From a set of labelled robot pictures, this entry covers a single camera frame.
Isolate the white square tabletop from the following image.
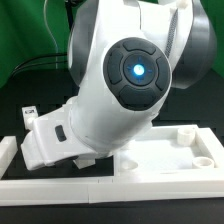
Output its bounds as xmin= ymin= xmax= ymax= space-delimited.
xmin=114 ymin=125 xmax=224 ymax=178

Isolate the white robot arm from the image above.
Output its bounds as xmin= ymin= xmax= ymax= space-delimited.
xmin=21 ymin=0 xmax=216 ymax=170

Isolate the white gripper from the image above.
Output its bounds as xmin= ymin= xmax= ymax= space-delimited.
xmin=21 ymin=107 xmax=96 ymax=170

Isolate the black cable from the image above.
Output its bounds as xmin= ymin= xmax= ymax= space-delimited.
xmin=9 ymin=51 xmax=70 ymax=79

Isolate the white cable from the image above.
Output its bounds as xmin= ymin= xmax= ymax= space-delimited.
xmin=43 ymin=0 xmax=60 ymax=70

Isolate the black camera pole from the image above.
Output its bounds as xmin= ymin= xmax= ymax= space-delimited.
xmin=64 ymin=0 xmax=82 ymax=28

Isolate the white U-shaped fence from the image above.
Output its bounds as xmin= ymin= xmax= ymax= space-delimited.
xmin=0 ymin=135 xmax=224 ymax=207

